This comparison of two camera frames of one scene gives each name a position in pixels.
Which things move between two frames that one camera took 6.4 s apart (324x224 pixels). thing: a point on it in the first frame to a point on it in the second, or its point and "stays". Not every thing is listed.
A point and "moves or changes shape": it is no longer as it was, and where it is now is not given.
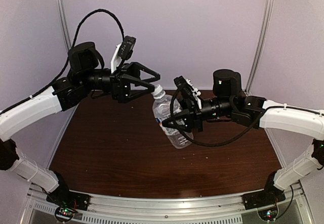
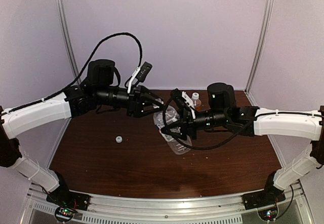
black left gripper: (121, 81) to (132, 105)
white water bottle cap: (158, 92) to (119, 139)
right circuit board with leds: (268, 215) stays
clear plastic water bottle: (162, 110) moves or changes shape
